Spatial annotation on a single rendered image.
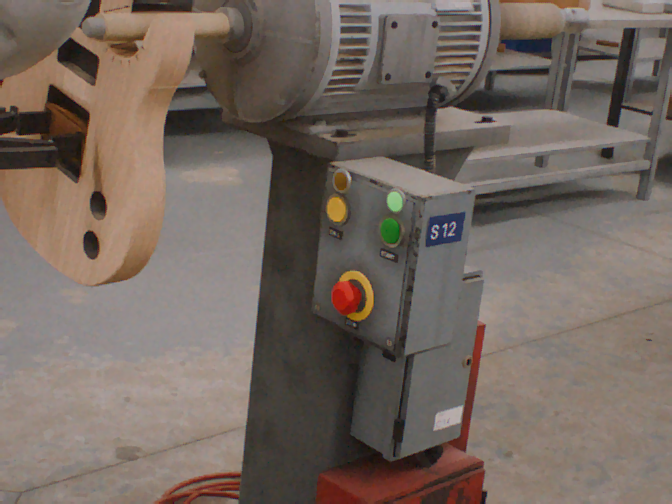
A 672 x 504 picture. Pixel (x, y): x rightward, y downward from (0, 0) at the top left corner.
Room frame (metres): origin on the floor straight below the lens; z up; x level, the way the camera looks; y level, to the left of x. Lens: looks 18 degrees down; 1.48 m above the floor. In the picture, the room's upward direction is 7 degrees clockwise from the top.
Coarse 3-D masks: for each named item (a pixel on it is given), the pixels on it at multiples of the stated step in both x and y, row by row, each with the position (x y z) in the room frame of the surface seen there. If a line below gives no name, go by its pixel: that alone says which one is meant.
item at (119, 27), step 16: (96, 16) 1.46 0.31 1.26; (112, 16) 1.46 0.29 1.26; (128, 16) 1.48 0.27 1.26; (144, 16) 1.49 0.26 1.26; (192, 16) 1.54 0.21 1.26; (208, 16) 1.56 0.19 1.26; (224, 16) 1.58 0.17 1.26; (112, 32) 1.45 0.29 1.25; (128, 32) 1.47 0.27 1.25; (144, 32) 1.48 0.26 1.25; (208, 32) 1.55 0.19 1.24; (224, 32) 1.57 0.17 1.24
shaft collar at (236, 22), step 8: (224, 8) 1.59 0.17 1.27; (232, 8) 1.59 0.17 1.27; (232, 16) 1.58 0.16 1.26; (240, 16) 1.59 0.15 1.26; (232, 24) 1.57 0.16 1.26; (240, 24) 1.58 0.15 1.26; (232, 32) 1.57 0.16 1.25; (240, 32) 1.58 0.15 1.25; (216, 40) 1.59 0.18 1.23; (224, 40) 1.58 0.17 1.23; (232, 40) 1.58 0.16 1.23
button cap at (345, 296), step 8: (336, 288) 1.40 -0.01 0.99; (344, 288) 1.39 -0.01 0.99; (352, 288) 1.39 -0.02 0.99; (336, 296) 1.40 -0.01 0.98; (344, 296) 1.39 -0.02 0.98; (352, 296) 1.38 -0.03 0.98; (360, 296) 1.40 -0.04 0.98; (336, 304) 1.39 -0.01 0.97; (344, 304) 1.38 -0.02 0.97; (352, 304) 1.38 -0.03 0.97; (344, 312) 1.39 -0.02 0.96; (352, 312) 1.39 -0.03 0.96
